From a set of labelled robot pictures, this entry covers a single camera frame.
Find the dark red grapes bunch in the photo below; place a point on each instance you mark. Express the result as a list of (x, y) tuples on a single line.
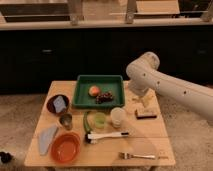
[(104, 97)]

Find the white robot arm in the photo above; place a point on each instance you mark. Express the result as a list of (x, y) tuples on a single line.
[(143, 73)]

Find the blue sponge in bowl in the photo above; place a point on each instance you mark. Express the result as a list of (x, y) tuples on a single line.
[(59, 104)]

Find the dark brown bowl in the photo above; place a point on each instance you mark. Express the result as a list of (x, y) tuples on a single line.
[(51, 108)]

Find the red plastic bowl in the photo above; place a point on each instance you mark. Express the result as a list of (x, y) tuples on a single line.
[(65, 148)]

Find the orange peach fruit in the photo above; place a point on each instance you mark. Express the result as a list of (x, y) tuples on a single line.
[(94, 91)]

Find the green plastic tray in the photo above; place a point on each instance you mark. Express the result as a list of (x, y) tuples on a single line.
[(106, 83)]

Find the light green plastic cup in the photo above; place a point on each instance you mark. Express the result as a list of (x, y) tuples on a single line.
[(99, 120)]

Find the white cylindrical container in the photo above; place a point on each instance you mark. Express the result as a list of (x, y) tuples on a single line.
[(117, 115)]

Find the green cucumber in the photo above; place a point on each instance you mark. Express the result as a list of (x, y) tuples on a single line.
[(87, 127)]

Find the yellow banana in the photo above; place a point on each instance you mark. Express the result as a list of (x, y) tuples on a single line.
[(144, 100)]

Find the tan sponge black base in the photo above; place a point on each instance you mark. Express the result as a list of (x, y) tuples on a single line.
[(144, 114)]

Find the small metal cup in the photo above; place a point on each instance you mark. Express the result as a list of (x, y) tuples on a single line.
[(66, 121)]

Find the wooden table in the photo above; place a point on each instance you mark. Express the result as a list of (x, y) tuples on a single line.
[(147, 137)]

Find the grey blue folded cloth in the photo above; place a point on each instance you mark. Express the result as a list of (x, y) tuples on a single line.
[(45, 138)]

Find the black object on floor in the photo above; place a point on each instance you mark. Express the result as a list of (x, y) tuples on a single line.
[(5, 157)]

